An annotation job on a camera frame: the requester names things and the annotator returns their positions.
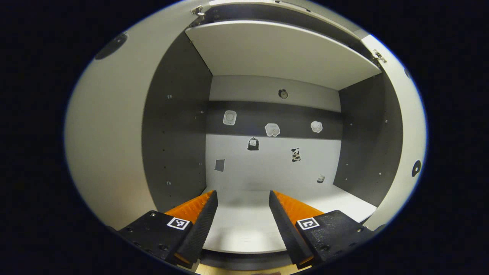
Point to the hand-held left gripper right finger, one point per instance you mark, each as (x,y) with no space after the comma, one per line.
(290,233)

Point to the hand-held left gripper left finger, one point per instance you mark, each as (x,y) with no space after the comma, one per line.
(196,233)

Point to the white cabinet door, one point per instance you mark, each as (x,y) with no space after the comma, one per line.
(412,126)
(114,133)

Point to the white cabinet shelf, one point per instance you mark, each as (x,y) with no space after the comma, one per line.
(244,225)
(282,49)

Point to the grey white cabinet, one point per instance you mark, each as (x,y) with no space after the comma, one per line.
(175,133)

